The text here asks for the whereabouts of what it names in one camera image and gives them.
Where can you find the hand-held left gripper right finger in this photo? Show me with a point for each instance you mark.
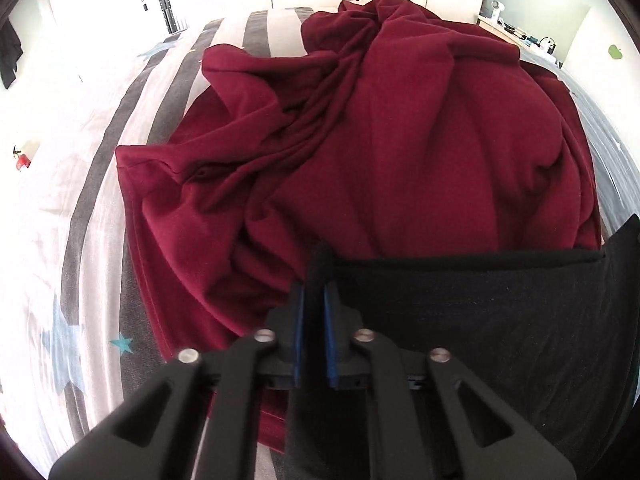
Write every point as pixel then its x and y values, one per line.
pixel 330 340

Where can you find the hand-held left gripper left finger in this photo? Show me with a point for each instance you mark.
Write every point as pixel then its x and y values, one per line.
pixel 298 330

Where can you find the black garment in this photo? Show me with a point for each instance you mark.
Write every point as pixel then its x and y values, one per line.
pixel 10 55
pixel 475 320

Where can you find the maroon garment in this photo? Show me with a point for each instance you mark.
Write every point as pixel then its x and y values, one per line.
pixel 400 135

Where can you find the bed with striped star sheet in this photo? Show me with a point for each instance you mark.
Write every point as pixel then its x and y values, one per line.
pixel 100 185

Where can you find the red fire extinguisher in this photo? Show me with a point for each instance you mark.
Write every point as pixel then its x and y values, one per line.
pixel 22 159

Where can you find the cream nightstand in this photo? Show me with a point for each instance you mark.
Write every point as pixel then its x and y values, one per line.
pixel 520 42

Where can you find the small white fan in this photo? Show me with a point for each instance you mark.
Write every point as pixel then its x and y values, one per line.
pixel 498 7

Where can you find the white headboard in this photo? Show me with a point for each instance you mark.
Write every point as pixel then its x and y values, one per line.
pixel 585 40

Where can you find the black hanging garment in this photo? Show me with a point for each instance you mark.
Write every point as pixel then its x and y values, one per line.
pixel 10 55

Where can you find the green apple sticker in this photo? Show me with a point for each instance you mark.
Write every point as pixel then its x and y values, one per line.
pixel 616 51

